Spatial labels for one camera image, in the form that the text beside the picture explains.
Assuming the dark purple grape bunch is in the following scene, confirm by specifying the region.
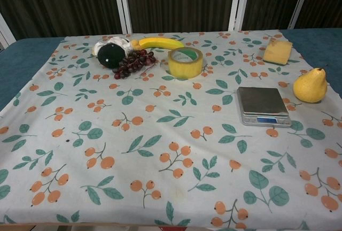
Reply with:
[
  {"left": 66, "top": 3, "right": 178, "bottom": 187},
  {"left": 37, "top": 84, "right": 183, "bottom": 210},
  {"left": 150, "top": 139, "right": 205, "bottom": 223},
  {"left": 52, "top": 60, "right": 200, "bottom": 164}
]
[{"left": 112, "top": 49, "right": 158, "bottom": 80}]

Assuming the fruit print tablecloth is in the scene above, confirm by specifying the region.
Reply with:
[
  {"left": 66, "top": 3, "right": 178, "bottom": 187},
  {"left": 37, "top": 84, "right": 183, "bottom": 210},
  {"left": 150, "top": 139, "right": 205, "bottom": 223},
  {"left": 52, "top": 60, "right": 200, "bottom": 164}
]
[{"left": 0, "top": 29, "right": 342, "bottom": 228}]

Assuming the yellow banana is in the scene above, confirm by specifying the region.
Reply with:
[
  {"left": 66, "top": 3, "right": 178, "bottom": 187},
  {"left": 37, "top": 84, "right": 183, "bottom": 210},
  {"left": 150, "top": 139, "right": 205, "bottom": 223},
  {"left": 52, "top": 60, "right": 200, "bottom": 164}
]
[{"left": 133, "top": 37, "right": 185, "bottom": 51}]

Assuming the white folding screen frame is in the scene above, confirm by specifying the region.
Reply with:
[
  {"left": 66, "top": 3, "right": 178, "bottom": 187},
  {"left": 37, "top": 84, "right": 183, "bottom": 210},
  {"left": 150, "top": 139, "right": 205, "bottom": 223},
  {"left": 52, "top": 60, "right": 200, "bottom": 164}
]
[{"left": 0, "top": 0, "right": 315, "bottom": 45}]

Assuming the white crumpled cloth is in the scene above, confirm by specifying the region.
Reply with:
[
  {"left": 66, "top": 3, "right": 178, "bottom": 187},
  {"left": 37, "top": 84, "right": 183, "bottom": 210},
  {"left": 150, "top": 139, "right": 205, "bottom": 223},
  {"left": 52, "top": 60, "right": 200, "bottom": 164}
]
[{"left": 92, "top": 36, "right": 134, "bottom": 55}]

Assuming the dark green ball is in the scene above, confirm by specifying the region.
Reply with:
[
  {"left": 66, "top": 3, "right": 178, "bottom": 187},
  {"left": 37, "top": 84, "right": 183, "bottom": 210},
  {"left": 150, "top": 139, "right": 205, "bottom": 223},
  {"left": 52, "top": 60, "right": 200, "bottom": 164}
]
[{"left": 97, "top": 44, "right": 126, "bottom": 69}]

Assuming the silver digital kitchen scale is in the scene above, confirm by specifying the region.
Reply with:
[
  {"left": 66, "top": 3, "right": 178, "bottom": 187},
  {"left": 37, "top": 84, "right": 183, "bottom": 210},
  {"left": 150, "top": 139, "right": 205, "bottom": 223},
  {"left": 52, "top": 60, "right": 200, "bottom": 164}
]
[{"left": 237, "top": 87, "right": 292, "bottom": 128}]

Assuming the yellow sponge block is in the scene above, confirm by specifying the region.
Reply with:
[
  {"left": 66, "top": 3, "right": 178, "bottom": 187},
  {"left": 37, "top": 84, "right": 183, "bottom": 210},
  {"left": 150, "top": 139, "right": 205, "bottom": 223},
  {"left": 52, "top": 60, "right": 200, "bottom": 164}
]
[{"left": 262, "top": 37, "right": 293, "bottom": 67}]

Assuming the yellow pear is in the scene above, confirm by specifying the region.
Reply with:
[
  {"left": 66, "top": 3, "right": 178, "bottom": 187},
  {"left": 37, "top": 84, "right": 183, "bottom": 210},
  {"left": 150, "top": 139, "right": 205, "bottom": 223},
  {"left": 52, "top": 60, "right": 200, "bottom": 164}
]
[{"left": 293, "top": 67, "right": 328, "bottom": 104}]

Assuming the yellow tape roll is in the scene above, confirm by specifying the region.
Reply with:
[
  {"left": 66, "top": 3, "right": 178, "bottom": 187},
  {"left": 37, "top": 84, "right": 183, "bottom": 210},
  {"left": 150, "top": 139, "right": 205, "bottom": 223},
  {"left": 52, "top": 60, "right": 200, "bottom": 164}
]
[{"left": 167, "top": 47, "right": 204, "bottom": 79}]

